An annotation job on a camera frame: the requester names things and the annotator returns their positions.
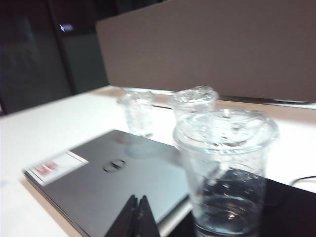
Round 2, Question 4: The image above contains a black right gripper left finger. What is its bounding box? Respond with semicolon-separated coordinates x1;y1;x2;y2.
105;194;138;237

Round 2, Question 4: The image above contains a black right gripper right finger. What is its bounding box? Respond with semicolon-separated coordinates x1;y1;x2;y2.
135;195;160;237

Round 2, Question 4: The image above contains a tall clear plastic cup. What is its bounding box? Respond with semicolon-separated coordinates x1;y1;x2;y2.
172;108;279;236

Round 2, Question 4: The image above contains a grey Dell laptop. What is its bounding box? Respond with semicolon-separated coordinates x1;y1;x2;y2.
23;129;196;237

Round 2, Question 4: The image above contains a short clear plastic cup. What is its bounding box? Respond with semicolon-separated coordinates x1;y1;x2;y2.
117;88;156;138
168;85;219;122

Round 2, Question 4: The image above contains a white and red sticker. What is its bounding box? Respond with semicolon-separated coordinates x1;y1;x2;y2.
28;150;90;186

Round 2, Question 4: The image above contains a black mouse pad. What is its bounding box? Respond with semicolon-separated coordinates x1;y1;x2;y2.
167;170;316;237

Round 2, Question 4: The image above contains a brown desk partition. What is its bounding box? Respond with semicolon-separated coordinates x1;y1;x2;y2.
95;0;316;110

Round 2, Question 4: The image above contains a black mouse cable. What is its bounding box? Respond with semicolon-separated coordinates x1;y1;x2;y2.
290;174;316;186

